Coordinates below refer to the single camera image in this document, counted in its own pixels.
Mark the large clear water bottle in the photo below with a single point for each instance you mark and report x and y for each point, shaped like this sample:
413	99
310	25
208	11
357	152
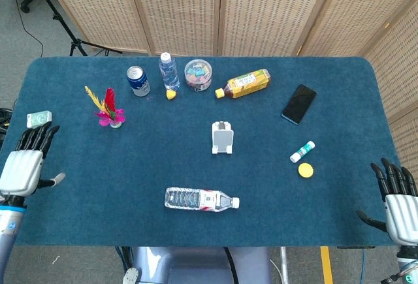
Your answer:
199	199

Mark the white metal bracket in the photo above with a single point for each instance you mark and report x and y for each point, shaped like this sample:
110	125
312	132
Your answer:
130	275

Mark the clear jar of colourful clips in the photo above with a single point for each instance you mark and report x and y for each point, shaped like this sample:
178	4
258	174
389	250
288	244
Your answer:
198	75

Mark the grey-blue robot torso base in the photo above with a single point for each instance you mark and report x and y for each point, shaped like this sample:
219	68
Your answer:
196	264

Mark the small yellow lemon-shaped object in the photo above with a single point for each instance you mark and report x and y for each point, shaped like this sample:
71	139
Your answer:
170	95

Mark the yellow round cap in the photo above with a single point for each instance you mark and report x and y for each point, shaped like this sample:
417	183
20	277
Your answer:
305	170

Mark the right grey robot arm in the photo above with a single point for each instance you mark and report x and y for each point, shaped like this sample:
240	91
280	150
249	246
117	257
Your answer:
406	264

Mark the white green glue stick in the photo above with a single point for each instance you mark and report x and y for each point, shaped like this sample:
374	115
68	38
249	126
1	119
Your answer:
302	152

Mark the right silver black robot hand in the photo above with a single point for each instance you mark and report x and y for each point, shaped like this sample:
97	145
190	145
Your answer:
403	218

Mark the woven wooden folding screen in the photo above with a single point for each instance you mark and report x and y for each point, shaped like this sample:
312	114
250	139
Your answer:
183	9

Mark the small green white box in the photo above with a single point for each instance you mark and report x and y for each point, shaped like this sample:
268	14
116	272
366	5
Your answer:
39	119

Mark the yellow label tea bottle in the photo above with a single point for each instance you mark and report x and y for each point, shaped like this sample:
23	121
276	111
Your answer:
246	84

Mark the small white floor scrap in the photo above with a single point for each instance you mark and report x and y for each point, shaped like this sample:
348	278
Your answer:
56	259

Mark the colourful feather shuttlecock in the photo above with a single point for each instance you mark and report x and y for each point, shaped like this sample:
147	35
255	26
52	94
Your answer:
111	114

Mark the metal table leg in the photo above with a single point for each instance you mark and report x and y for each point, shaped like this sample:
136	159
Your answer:
284	264

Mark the black tripod stand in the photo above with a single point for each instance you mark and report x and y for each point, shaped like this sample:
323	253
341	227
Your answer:
75	44

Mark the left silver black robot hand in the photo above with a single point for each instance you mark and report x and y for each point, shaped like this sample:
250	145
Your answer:
21	171

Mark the blue soda can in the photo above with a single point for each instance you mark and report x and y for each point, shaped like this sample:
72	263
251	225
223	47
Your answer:
138	83

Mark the small clear water bottle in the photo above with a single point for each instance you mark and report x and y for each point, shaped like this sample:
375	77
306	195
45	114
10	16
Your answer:
169	73

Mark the blue table mat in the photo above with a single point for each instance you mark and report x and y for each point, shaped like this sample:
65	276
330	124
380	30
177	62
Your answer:
130	173

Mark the black smartphone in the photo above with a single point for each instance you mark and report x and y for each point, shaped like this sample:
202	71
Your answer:
299	104

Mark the white phone stand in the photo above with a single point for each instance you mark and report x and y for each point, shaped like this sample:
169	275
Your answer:
222	138

